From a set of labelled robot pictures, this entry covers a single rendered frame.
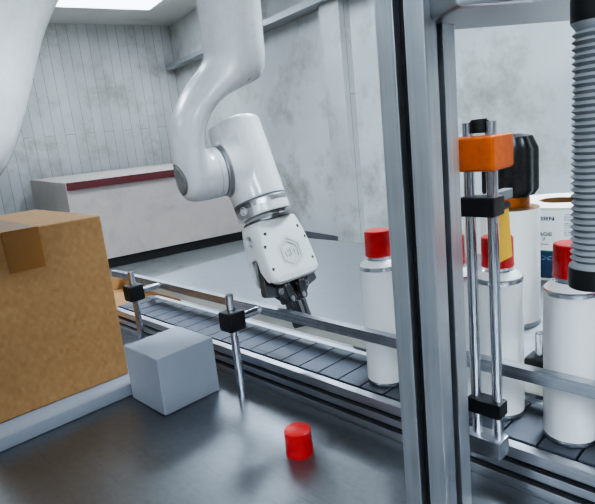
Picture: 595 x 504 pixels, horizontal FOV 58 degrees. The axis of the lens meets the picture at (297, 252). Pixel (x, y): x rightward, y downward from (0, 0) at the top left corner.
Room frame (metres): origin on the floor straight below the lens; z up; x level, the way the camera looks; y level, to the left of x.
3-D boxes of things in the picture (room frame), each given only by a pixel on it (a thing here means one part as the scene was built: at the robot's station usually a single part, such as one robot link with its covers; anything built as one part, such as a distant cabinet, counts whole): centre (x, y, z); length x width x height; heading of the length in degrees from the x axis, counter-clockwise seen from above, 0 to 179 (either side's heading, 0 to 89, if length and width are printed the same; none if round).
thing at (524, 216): (0.83, -0.34, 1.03); 0.09 x 0.09 x 0.30
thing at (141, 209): (7.12, 2.05, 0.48); 2.55 x 2.06 x 0.96; 32
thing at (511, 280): (0.57, -0.22, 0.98); 0.05 x 0.05 x 0.20
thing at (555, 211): (1.10, -0.55, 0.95); 0.20 x 0.20 x 0.14
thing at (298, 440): (0.60, 0.02, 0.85); 0.03 x 0.03 x 0.03
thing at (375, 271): (0.67, -0.10, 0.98); 0.05 x 0.05 x 0.20
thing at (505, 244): (0.54, -0.21, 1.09); 0.03 x 0.01 x 0.06; 133
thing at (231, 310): (0.77, 0.09, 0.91); 0.07 x 0.03 x 0.17; 133
